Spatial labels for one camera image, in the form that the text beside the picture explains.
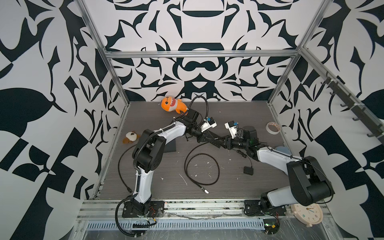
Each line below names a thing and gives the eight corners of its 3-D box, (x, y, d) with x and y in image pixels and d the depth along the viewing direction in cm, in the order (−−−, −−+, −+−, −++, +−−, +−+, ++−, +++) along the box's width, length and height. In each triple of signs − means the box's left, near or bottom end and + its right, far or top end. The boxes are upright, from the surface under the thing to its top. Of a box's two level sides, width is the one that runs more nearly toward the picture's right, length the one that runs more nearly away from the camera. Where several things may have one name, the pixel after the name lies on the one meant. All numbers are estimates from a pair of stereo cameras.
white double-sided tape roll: (267, 135, 106) (269, 132, 103) (263, 124, 111) (265, 121, 108) (280, 135, 106) (282, 132, 103) (275, 124, 111) (277, 121, 108)
